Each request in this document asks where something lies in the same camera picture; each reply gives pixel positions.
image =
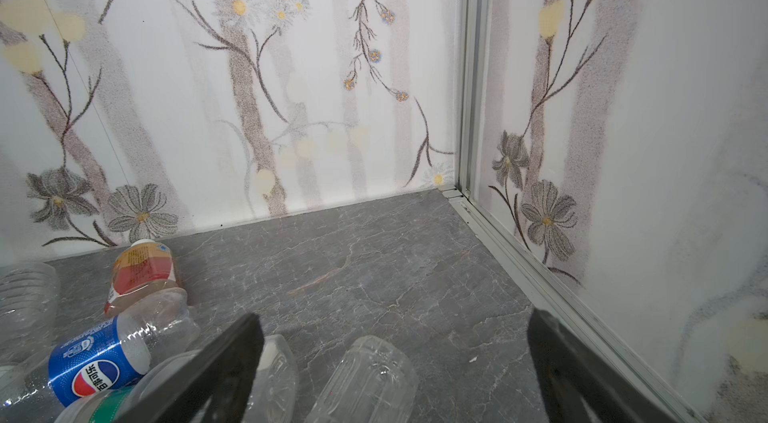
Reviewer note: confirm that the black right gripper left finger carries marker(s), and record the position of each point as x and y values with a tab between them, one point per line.
218	381

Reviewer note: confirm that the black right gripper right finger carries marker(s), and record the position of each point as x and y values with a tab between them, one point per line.
576	383

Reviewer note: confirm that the Pepsi blue label bottle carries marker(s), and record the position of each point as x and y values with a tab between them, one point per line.
111	355

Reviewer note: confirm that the clear bottle green label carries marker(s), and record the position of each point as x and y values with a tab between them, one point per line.
272	396

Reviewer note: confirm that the orange red label bottle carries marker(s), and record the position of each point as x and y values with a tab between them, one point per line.
146	267

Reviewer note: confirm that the clear square bottle green band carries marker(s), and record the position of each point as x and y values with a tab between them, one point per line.
374	382

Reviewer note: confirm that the clear ribbed bottle white cap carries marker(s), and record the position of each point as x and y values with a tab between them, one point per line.
29	304

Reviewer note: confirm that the aluminium corner frame post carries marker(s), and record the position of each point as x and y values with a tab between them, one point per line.
473	31

